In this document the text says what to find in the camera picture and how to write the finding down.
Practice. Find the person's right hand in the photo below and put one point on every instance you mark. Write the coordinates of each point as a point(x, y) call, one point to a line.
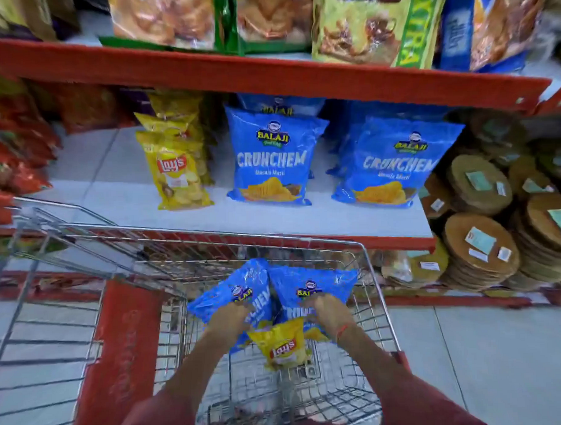
point(332, 314)

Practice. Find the person's left hand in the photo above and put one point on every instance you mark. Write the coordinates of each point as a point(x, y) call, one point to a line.
point(229, 322)

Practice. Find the red metal shelf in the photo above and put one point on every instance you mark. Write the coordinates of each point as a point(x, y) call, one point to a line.
point(257, 75)

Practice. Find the person's right forearm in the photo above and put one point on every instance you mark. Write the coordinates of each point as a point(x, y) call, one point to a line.
point(373, 358)

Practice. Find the person's left forearm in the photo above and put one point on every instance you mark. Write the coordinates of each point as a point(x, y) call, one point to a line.
point(198, 364)

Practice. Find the person's pink shirt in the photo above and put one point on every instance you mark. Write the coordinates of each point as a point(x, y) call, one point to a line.
point(420, 407)

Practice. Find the stack of round papad packs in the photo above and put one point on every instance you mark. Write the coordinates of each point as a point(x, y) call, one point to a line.
point(484, 253)

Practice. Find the olive green snack packet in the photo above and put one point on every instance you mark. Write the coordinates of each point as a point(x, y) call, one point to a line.
point(24, 246)

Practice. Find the Gopal namkeen packets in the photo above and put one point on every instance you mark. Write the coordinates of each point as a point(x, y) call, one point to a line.
point(12, 155)

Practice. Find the brown yellow rusk packet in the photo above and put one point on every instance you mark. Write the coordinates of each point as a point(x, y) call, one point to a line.
point(361, 33)

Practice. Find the green toast packet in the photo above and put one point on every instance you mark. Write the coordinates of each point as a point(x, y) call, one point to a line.
point(163, 17)
point(273, 13)

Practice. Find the blue toast packet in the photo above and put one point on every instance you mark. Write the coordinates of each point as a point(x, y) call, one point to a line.
point(498, 19)

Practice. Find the pile of clear wrapped papads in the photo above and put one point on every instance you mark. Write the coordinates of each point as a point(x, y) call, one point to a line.
point(553, 17)

